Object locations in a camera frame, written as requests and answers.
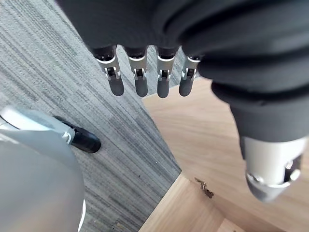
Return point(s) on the dark robot foot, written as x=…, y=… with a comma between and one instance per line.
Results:
x=82, y=136

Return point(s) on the light wooden cabinet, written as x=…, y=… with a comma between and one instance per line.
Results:
x=217, y=157

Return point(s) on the metal cabinet key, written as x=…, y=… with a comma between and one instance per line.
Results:
x=205, y=188

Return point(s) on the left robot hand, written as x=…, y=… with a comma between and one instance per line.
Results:
x=217, y=36

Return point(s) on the silver robot leg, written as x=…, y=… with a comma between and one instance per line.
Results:
x=36, y=174

